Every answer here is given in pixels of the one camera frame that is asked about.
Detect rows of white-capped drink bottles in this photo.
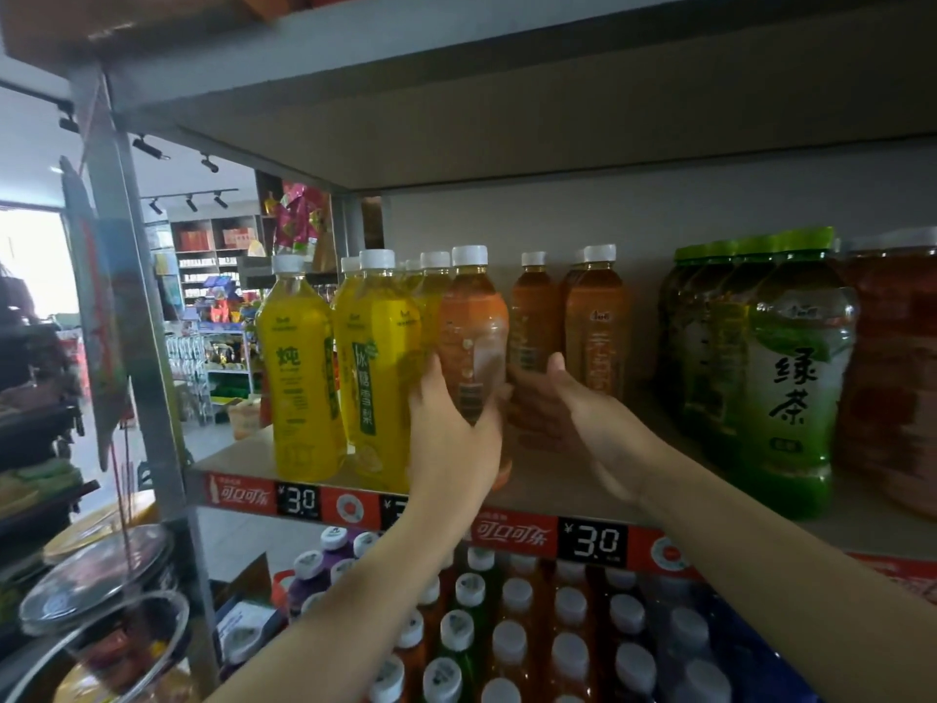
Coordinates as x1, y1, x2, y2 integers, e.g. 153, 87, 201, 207
272, 525, 821, 703

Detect person's right forearm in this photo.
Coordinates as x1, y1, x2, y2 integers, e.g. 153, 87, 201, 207
635, 434, 937, 703

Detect pink hanging snack packets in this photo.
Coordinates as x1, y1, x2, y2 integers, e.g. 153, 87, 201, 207
272, 181, 330, 258

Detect large green tea bottle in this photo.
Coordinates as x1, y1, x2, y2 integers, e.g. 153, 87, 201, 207
738, 227, 859, 522
673, 241, 736, 440
699, 235, 778, 469
655, 245, 705, 403

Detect orange tea bottle white cap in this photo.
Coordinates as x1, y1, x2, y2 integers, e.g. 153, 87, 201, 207
438, 245, 512, 493
509, 250, 563, 375
564, 244, 632, 400

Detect red shelf label strip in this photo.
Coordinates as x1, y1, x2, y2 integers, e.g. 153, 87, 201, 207
201, 472, 937, 604

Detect cardboard box on shelf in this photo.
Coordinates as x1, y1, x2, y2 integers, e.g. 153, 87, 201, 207
0, 0, 312, 70

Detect clear lidded plastic bowl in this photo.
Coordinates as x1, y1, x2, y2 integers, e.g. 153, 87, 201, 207
0, 590, 193, 703
18, 524, 177, 639

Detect grey metal shelving unit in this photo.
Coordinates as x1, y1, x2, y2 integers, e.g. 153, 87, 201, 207
67, 0, 937, 700

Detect brown cardboard box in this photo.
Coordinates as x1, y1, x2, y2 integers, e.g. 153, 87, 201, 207
208, 552, 273, 623

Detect person's left forearm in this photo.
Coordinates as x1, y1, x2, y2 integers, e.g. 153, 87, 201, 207
207, 497, 478, 703

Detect large red tea bottle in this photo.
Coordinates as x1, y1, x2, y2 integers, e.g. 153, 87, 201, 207
835, 236, 890, 286
836, 227, 937, 522

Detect background store goods shelves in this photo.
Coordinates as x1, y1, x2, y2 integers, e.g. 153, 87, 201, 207
145, 212, 273, 433

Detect person's right hand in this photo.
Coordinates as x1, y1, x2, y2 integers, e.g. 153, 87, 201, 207
507, 351, 672, 507

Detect yellow lidded plastic bowl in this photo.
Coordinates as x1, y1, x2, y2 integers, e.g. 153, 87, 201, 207
42, 490, 161, 566

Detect dark display rack with goods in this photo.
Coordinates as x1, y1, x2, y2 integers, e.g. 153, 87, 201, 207
0, 263, 101, 550

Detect person's left hand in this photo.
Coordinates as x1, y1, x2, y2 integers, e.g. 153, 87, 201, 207
407, 353, 514, 519

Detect hanging blue red sign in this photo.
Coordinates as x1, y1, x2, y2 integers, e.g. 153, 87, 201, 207
59, 156, 131, 473

